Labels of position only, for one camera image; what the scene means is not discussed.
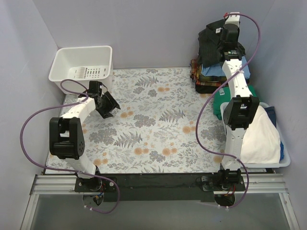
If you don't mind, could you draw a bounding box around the black pinstriped long sleeve shirt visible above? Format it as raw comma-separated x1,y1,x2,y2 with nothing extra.
198,19,246,67

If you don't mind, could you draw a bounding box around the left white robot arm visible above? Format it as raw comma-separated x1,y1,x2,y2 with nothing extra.
49,80,120,192

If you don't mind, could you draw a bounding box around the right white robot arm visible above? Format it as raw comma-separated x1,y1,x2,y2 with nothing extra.
217,12,260,191

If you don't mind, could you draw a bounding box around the white plastic bin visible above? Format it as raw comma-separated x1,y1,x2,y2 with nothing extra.
48,46,113,92

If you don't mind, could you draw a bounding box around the light blue folded shirt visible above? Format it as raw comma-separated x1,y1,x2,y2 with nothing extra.
199,56,250,81

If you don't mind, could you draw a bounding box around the plaid folded shirt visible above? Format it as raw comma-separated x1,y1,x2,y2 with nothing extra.
190,59,227,94

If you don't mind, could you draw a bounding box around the floral table mat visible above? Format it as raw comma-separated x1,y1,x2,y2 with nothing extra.
83,68,226,173

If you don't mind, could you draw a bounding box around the green folded shirt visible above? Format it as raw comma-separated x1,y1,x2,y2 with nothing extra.
212,85,261,120

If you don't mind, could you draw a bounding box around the white garment in basket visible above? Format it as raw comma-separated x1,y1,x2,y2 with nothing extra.
240,106,281,164

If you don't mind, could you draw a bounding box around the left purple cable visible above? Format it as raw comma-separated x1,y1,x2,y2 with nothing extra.
20,79,120,214

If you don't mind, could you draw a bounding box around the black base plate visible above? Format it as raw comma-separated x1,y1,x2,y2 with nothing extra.
74,173,246,202

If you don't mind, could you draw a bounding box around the aluminium rail frame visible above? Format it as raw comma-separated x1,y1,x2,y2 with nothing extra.
21,173,299,230

